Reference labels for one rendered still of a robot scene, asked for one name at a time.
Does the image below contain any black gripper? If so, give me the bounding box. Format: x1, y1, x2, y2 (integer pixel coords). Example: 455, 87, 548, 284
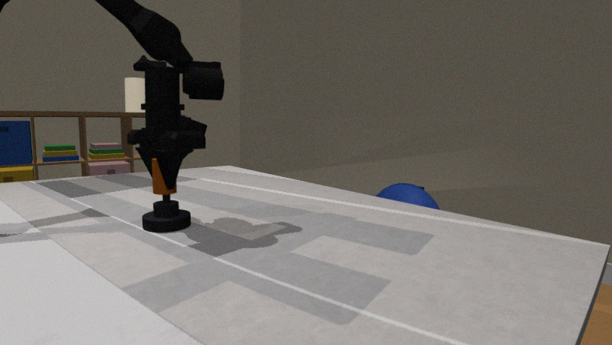
127, 97, 206, 190

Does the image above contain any orange knob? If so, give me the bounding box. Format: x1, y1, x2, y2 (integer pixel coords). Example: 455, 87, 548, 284
151, 159, 177, 195

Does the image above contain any black round pedestal with shaft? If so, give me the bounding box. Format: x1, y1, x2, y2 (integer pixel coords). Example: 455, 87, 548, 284
142, 194, 191, 233

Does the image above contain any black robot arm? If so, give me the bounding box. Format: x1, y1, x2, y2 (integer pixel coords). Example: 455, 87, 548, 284
95, 0, 224, 136

